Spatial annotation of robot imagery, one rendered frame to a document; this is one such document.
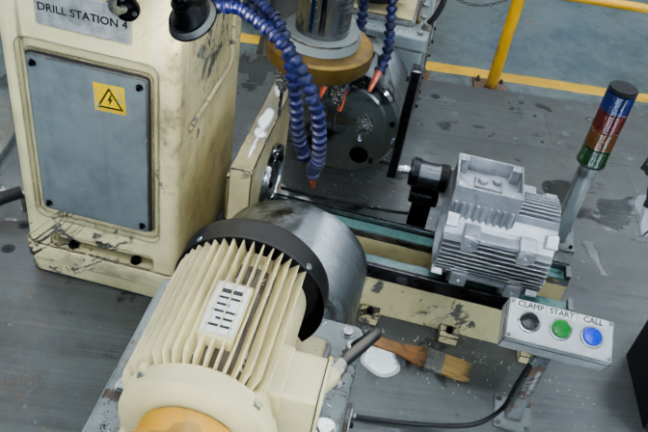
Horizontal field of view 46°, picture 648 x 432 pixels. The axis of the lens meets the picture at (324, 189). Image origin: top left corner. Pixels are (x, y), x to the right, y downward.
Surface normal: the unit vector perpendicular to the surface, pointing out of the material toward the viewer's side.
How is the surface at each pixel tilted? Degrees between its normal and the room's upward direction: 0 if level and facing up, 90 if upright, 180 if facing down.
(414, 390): 0
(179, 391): 70
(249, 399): 35
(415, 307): 90
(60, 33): 90
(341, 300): 51
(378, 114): 90
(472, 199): 90
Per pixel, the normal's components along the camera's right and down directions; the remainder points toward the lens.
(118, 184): -0.21, 0.60
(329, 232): 0.52, -0.60
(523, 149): 0.14, -0.76
